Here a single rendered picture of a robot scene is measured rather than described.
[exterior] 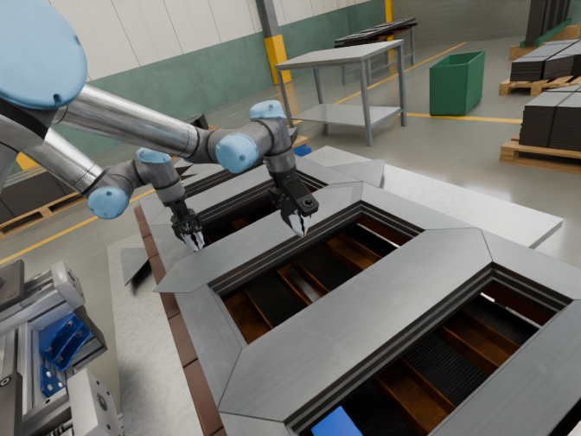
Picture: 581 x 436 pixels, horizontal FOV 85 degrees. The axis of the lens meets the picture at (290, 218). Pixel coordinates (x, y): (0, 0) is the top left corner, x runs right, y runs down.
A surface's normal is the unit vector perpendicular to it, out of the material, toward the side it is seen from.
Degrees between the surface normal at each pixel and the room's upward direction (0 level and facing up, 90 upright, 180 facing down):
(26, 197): 90
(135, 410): 0
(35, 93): 87
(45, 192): 90
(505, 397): 0
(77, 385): 0
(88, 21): 90
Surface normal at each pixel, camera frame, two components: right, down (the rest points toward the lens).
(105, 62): 0.61, 0.30
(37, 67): 0.86, -0.01
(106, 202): 0.25, 0.47
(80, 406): -0.23, -0.82
